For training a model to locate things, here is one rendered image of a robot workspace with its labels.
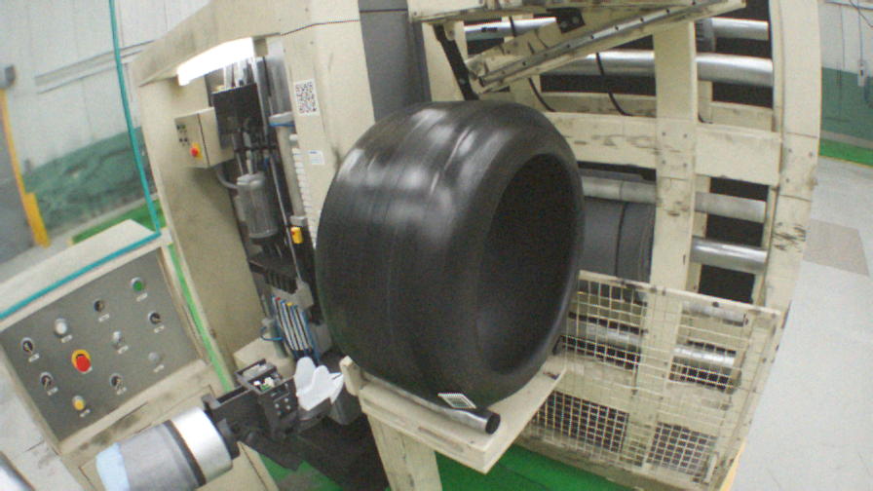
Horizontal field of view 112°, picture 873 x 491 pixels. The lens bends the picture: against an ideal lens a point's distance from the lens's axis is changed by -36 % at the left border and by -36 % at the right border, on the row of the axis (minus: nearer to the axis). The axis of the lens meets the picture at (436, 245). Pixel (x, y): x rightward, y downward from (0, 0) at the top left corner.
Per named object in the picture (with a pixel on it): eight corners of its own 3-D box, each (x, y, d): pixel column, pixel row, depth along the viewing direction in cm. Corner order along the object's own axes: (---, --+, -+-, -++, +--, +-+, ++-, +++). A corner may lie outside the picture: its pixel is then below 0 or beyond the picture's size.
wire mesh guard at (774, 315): (478, 418, 164) (461, 248, 135) (481, 415, 165) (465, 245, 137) (709, 496, 109) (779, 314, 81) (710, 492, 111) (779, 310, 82)
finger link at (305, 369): (337, 348, 63) (284, 376, 56) (343, 382, 65) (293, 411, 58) (323, 341, 65) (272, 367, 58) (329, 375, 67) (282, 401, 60)
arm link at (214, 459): (214, 496, 44) (182, 457, 50) (246, 478, 47) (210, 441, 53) (189, 442, 41) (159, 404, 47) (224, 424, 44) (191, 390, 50)
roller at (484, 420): (370, 378, 106) (358, 376, 103) (376, 360, 107) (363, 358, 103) (496, 434, 85) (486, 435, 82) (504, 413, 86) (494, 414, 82)
